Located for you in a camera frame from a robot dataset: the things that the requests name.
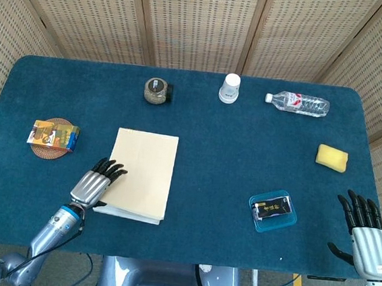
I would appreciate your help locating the woven bamboo folding screen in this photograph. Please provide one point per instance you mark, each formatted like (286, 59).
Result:
(202, 25)

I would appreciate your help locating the yellow sponge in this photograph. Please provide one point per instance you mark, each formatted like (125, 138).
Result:
(332, 157)

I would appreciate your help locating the grey robot torso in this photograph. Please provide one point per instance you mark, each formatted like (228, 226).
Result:
(164, 282)

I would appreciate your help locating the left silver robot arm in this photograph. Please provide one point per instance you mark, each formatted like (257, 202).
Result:
(54, 228)

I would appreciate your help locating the black box with gold print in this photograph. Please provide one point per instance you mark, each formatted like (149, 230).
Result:
(271, 209)

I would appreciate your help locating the stack of white paper cups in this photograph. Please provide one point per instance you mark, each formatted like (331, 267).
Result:
(230, 89)

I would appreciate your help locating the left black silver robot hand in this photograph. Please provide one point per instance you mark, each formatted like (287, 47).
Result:
(90, 185)

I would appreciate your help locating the round woven brown coaster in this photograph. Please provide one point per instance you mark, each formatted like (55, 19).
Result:
(49, 154)

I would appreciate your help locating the cream book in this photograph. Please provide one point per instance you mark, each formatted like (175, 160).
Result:
(144, 175)

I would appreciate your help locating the blue plastic tray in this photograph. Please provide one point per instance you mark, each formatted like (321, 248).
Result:
(271, 225)

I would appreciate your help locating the round metal tin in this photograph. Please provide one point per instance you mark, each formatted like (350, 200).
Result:
(155, 92)

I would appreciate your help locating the blue felt table cover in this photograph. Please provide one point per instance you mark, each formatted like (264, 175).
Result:
(218, 145)

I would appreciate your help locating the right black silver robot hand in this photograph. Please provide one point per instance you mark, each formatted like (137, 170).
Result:
(370, 245)

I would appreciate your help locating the colourful orange blue carton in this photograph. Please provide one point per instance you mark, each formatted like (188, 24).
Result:
(54, 136)

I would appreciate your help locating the clear plastic water bottle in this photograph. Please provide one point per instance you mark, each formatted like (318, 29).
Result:
(299, 104)

